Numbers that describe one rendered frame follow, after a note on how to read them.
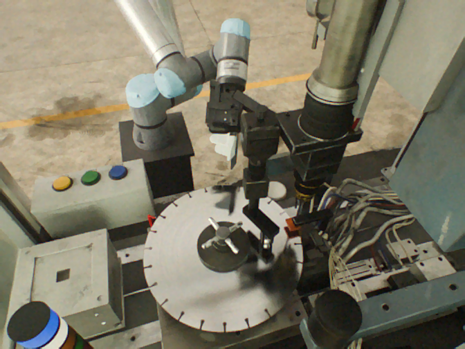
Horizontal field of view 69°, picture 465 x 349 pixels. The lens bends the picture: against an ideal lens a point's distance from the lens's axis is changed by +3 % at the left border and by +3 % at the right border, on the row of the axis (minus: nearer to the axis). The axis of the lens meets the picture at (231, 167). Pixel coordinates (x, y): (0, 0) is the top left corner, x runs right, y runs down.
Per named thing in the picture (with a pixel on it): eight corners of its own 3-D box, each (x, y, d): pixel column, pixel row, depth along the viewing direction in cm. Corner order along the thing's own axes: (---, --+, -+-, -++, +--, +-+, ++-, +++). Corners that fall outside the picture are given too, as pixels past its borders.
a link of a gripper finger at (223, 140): (207, 159, 71) (212, 129, 77) (234, 161, 71) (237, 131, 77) (206, 150, 69) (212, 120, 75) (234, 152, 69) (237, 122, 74)
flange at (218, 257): (217, 215, 74) (217, 208, 72) (259, 239, 70) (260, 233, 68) (185, 252, 68) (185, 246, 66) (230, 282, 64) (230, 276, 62)
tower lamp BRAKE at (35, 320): (16, 354, 40) (3, 347, 37) (21, 316, 43) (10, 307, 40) (57, 341, 41) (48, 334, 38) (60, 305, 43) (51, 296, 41)
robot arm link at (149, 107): (125, 113, 115) (115, 79, 105) (158, 99, 121) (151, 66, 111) (143, 131, 109) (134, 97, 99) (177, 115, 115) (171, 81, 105)
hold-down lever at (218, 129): (216, 157, 52) (216, 145, 50) (207, 133, 56) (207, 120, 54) (263, 147, 54) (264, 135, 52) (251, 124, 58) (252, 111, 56)
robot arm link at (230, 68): (248, 74, 84) (248, 59, 76) (246, 91, 84) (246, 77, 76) (219, 73, 85) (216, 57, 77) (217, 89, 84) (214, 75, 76)
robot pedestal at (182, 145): (137, 218, 186) (97, 113, 131) (206, 202, 194) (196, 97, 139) (144, 285, 161) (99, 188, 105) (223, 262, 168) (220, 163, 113)
